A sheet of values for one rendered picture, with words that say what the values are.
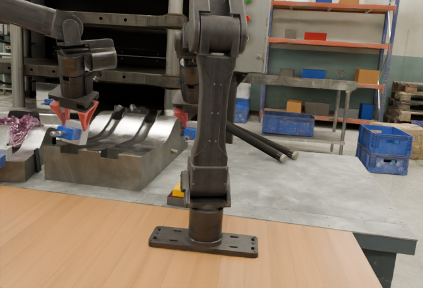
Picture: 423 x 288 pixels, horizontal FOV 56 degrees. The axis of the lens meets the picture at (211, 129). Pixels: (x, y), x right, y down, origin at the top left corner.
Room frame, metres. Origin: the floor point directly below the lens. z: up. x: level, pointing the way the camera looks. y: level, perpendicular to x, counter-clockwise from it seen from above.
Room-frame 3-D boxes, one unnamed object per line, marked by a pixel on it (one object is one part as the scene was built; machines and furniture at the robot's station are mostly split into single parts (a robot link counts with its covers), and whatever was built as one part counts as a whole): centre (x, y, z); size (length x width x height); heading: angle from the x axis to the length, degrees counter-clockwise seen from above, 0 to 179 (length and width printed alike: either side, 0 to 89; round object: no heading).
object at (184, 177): (0.70, 0.00, 0.90); 0.09 x 0.06 x 0.06; 101
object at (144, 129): (1.19, 0.27, 0.92); 0.35 x 0.16 x 0.09; 171
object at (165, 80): (2.17, 0.68, 0.96); 1.29 x 0.83 x 0.18; 81
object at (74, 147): (0.99, 0.35, 0.87); 0.05 x 0.05 x 0.04; 81
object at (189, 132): (1.02, 0.05, 0.94); 0.13 x 0.05 x 0.05; 171
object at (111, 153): (0.97, 0.24, 0.87); 0.05 x 0.05 x 0.04; 81
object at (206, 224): (0.69, 0.00, 0.84); 0.20 x 0.07 x 0.08; 85
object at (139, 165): (1.20, 0.25, 0.87); 0.50 x 0.26 x 0.14; 171
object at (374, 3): (7.00, -1.86, 1.14); 2.06 x 0.65 x 2.27; 79
